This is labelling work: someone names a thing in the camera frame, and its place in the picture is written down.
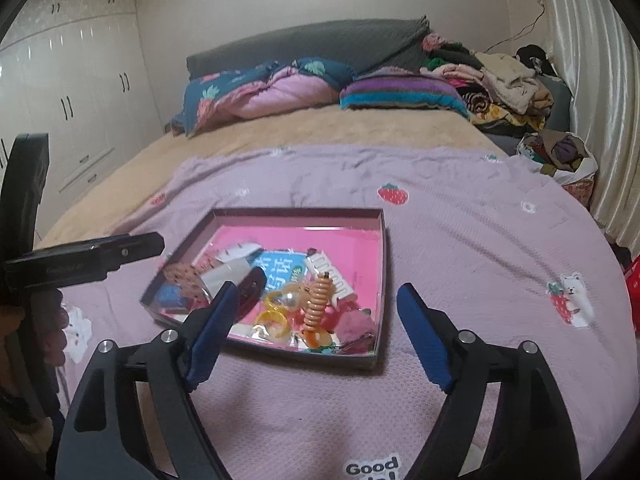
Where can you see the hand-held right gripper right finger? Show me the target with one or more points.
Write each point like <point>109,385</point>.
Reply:
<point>425,342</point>

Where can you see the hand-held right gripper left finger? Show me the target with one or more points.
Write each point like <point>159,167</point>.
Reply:
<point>210,340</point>

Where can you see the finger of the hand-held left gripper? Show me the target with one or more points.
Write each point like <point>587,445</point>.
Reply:
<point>100,257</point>

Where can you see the pink fluffy hair clip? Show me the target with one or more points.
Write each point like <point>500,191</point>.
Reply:
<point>352,327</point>

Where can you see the pink tray box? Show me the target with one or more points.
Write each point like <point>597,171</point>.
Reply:
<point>350,245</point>

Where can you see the person's left hand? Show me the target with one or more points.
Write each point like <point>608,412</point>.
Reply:
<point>59,322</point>

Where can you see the small blue hair clip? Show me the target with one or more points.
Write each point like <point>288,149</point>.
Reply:
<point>170,296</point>

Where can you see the brown spotted hair bow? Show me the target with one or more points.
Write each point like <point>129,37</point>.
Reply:
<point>182,280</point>

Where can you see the white silver hair accessory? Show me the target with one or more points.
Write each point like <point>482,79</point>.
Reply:
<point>230,260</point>

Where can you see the purple strawberry print blanket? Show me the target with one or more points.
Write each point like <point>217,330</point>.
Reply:
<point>475,260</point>

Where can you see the blue printed card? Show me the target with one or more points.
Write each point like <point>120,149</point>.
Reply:
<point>280,267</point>

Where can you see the white wardrobe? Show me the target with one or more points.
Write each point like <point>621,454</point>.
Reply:
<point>65,85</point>

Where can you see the white toothed hair clip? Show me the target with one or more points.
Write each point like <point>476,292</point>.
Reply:
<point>335,272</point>

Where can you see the blue strawberry print quilt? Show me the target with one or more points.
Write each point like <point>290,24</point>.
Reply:
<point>225,95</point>

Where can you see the red bag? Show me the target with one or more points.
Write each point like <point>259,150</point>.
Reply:
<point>634,290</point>

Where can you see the bag of clothes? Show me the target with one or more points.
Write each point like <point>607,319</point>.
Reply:
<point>557,152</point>

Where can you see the beige bedsheet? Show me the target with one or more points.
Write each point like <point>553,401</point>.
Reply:
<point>320,127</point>

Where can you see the purple striped pillow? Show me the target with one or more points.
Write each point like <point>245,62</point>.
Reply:
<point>400,92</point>

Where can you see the pile of folded clothes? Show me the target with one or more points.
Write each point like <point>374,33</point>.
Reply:
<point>500,85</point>

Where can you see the grey pillow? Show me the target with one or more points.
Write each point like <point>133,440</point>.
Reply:
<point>559,102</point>

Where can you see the grey headboard cushion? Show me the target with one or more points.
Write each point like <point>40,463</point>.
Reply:
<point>310,42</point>

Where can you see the black and white garment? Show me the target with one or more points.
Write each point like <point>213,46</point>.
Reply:
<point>535,57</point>

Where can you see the white satin curtain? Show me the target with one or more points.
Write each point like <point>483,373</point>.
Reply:
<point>595,85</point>

